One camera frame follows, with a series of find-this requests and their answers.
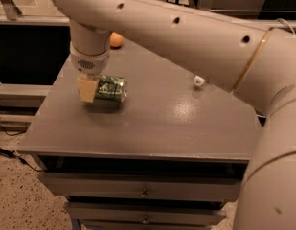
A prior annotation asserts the orange fruit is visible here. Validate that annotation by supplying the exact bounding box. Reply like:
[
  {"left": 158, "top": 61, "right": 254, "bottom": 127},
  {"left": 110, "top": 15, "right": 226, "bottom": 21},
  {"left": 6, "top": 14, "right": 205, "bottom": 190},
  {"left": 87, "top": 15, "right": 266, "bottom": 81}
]
[{"left": 110, "top": 33, "right": 124, "bottom": 48}]

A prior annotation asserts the clear plastic water bottle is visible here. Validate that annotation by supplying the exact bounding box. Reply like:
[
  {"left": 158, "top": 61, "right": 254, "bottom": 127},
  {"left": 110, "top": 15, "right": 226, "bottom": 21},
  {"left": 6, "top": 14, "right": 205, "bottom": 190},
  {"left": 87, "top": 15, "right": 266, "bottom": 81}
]
[{"left": 194, "top": 76, "right": 206, "bottom": 87}]

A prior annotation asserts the black floor cable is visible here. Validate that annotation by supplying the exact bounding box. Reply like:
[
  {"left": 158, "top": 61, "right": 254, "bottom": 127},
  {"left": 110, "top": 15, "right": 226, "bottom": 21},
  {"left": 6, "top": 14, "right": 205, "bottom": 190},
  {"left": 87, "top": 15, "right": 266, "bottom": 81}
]
[{"left": 0, "top": 147, "right": 43, "bottom": 173}]

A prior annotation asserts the metal railing frame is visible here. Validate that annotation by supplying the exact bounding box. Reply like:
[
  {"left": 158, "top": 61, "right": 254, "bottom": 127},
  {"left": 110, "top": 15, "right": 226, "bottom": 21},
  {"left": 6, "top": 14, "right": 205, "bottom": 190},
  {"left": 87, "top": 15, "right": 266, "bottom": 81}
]
[{"left": 0, "top": 0, "right": 69, "bottom": 26}]

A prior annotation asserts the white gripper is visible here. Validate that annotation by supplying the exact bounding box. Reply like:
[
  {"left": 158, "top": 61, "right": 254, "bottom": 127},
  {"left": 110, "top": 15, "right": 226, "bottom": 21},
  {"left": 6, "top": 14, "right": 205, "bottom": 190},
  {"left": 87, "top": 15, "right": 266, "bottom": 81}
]
[{"left": 70, "top": 45, "right": 109, "bottom": 103}]

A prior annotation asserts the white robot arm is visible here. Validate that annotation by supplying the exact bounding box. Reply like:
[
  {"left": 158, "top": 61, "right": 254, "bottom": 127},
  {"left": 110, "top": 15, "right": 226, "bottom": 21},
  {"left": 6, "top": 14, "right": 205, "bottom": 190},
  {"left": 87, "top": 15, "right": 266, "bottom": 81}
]
[{"left": 52, "top": 0, "right": 296, "bottom": 230}]

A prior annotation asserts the green soda can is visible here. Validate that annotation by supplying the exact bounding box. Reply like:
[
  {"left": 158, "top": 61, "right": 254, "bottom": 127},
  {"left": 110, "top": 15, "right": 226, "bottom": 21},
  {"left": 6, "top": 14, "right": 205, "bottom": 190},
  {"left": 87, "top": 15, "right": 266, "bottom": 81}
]
[{"left": 95, "top": 75, "right": 127, "bottom": 103}]

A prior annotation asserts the grey drawer cabinet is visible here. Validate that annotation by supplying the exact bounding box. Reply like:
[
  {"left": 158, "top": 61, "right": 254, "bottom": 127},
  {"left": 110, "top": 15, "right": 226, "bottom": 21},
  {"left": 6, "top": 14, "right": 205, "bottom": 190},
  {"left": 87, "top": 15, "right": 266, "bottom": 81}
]
[{"left": 19, "top": 42, "right": 262, "bottom": 230}]

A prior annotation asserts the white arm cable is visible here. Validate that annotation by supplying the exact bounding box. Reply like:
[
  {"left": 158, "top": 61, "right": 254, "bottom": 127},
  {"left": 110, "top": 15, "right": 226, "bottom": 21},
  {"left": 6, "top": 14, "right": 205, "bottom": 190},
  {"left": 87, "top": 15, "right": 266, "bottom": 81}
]
[{"left": 276, "top": 17, "right": 296, "bottom": 36}]

